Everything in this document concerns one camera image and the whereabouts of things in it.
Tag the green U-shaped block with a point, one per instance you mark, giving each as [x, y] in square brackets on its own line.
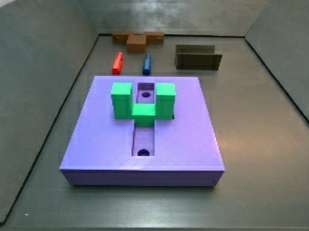
[154, 105]

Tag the brown T-shaped block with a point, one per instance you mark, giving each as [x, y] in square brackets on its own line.
[135, 41]

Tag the red peg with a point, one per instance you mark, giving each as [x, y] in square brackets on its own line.
[117, 64]

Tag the purple base block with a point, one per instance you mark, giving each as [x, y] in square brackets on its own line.
[179, 157]

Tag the blue peg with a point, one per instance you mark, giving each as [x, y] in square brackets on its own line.
[147, 64]

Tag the black angle bracket fixture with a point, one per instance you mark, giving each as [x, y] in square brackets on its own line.
[196, 57]

